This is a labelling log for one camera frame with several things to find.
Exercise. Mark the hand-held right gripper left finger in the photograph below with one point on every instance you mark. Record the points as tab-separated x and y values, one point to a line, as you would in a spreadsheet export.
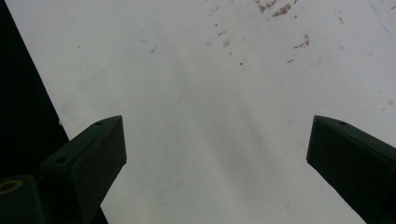
90	165

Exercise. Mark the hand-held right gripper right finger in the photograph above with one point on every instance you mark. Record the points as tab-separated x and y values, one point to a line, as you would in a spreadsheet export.
351	165

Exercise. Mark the white paper sheet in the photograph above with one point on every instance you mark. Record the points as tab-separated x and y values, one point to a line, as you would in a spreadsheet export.
202	93

